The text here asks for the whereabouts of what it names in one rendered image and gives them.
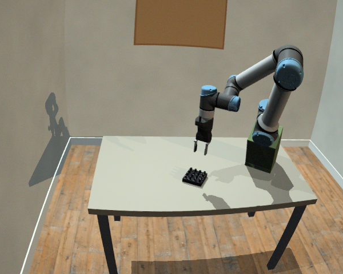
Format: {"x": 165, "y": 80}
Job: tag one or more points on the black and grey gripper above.
{"x": 205, "y": 125}

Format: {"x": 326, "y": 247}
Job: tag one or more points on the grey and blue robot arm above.
{"x": 287, "y": 63}

